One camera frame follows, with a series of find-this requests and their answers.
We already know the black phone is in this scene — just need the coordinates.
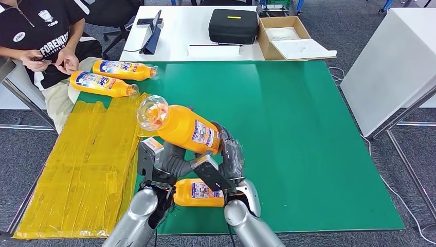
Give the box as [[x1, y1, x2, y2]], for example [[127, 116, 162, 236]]
[[137, 18, 164, 26]]

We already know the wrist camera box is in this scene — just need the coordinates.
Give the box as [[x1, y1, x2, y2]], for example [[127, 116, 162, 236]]
[[192, 154, 237, 192], [137, 137, 178, 186]]

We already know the white foam panel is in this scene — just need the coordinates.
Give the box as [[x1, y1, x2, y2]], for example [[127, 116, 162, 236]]
[[272, 38, 337, 61]]

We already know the open cardboard box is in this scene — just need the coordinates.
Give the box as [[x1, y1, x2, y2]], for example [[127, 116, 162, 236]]
[[257, 16, 337, 62]]

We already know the grey metal desk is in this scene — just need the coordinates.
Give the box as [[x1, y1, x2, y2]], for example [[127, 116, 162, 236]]
[[0, 57, 57, 132]]

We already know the white side table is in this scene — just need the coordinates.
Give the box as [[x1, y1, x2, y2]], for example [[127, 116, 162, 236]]
[[340, 7, 436, 221]]

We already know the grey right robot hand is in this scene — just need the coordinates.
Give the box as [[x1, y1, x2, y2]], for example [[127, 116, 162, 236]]
[[211, 121, 246, 182]]

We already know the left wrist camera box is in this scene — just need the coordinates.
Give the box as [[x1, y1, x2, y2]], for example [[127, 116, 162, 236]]
[[137, 137, 178, 186]]

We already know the yellow tape patch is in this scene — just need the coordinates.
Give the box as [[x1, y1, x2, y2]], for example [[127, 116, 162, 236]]
[[13, 93, 161, 239]]

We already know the white floor cable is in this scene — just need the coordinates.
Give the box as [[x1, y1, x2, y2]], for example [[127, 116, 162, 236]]
[[360, 133, 436, 245], [328, 67, 346, 86]]

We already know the person's right hand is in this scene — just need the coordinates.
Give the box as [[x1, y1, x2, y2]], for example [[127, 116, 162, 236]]
[[20, 50, 52, 72]]

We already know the orange detergent bottle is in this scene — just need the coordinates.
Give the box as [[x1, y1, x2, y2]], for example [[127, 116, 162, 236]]
[[173, 178, 226, 208], [93, 59, 160, 82], [136, 95, 225, 156], [69, 70, 140, 99]]

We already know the white desk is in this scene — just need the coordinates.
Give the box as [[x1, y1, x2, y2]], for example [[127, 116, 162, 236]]
[[120, 5, 266, 62]]

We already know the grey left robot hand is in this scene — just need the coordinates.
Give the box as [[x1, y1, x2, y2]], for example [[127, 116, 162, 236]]
[[157, 140, 205, 179]]

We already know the white paper sheet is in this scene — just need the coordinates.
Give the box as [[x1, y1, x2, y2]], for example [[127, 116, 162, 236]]
[[187, 45, 241, 58]]

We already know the white plastic bag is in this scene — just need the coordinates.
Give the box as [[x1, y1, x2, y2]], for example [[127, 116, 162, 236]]
[[265, 27, 301, 41]]

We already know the black zip case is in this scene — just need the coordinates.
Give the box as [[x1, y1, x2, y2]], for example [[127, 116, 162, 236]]
[[208, 8, 259, 45]]

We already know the green crate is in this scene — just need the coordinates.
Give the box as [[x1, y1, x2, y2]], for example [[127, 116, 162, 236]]
[[265, 0, 294, 10]]

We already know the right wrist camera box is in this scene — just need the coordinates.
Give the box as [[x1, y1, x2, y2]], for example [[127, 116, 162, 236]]
[[192, 154, 237, 192]]

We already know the person's left hand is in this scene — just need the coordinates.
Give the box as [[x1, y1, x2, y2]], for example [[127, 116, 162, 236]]
[[55, 47, 80, 75]]

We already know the thin black pen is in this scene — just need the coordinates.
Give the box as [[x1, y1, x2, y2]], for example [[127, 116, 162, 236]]
[[189, 43, 243, 47]]

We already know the person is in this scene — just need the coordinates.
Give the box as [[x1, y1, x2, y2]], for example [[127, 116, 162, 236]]
[[0, 0, 103, 134]]

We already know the black office chair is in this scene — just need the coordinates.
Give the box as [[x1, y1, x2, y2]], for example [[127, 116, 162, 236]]
[[80, 0, 146, 61]]

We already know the dark tablet on stand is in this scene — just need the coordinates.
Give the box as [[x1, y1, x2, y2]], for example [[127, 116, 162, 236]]
[[140, 10, 163, 55]]

